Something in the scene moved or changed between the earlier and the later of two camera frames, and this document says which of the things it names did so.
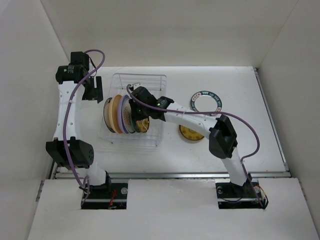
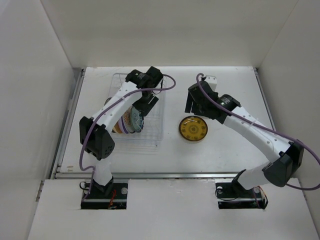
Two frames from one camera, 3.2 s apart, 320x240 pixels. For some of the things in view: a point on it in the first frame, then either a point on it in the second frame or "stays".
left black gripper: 95,94 to 144,108
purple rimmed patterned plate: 125,118 stays
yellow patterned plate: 143,125 to 193,128
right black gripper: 137,116 to 189,102
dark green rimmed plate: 134,122 stays
